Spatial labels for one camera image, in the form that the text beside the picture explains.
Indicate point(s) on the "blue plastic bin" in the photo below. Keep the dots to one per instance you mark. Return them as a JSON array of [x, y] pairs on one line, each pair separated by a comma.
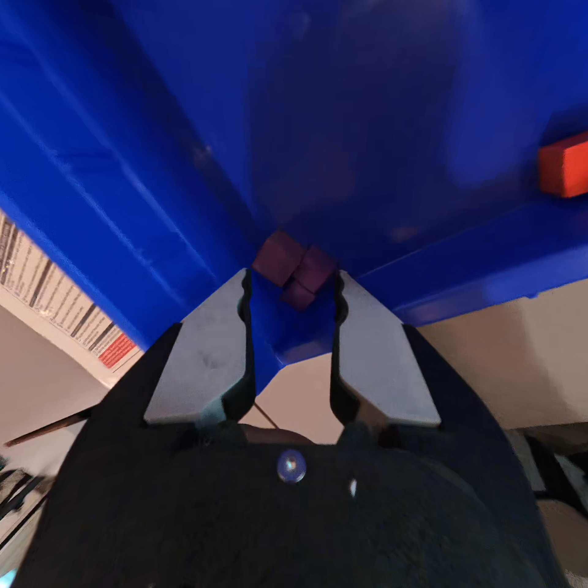
[[321, 115]]

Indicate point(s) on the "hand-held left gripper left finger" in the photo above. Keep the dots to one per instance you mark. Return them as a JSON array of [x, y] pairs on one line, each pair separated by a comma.
[[202, 363]]

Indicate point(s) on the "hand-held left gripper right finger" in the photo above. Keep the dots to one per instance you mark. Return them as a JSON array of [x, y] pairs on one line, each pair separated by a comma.
[[386, 367]]

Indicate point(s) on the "red cube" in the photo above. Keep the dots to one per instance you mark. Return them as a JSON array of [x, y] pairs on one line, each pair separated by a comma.
[[567, 167]]

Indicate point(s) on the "printed paper sheet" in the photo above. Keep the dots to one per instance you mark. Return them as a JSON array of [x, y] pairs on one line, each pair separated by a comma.
[[46, 285]]

